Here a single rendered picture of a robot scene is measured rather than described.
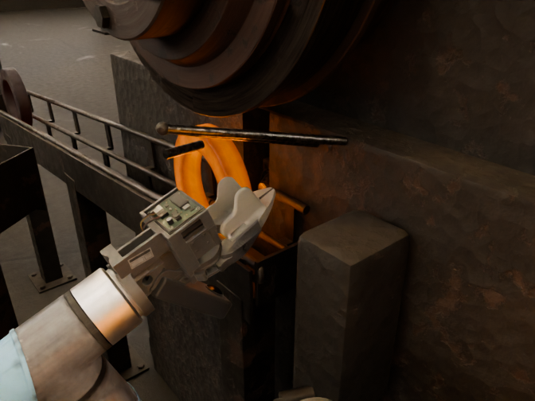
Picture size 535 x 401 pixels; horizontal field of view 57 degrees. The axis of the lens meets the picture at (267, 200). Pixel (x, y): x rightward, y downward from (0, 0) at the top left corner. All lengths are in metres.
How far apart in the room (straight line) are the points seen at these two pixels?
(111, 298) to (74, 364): 0.07
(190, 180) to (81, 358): 0.33
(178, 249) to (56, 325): 0.14
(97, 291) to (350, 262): 0.26
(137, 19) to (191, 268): 0.26
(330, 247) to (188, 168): 0.33
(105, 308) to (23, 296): 1.39
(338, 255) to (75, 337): 0.27
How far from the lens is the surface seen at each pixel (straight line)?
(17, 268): 2.07
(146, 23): 0.51
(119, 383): 0.61
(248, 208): 0.58
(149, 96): 0.96
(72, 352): 0.54
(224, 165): 0.63
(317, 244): 0.50
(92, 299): 0.54
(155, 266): 0.56
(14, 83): 1.61
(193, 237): 0.54
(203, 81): 0.56
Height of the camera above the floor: 1.06
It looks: 27 degrees down
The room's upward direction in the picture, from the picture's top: straight up
